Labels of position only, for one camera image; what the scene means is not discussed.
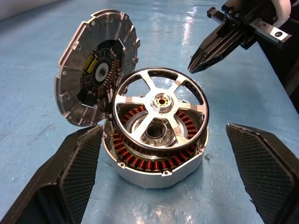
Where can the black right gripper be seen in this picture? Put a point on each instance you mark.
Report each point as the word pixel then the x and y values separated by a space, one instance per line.
pixel 247 16

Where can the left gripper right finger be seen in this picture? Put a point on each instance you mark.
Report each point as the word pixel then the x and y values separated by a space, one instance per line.
pixel 261 168

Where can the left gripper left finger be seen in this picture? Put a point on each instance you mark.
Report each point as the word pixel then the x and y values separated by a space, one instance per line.
pixel 77 168

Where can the motor stator housing copper windings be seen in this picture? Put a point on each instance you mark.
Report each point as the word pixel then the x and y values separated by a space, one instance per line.
pixel 151 179

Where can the spoked silver motor rotor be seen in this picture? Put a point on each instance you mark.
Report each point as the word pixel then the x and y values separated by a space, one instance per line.
pixel 161 102

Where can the motor cover with circuit board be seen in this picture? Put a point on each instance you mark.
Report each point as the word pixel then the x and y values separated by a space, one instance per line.
pixel 70 81

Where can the white backdrop sheet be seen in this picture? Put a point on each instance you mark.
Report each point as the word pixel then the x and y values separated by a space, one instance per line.
pixel 14 5

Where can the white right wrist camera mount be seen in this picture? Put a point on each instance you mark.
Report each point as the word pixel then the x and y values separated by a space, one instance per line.
pixel 283 11

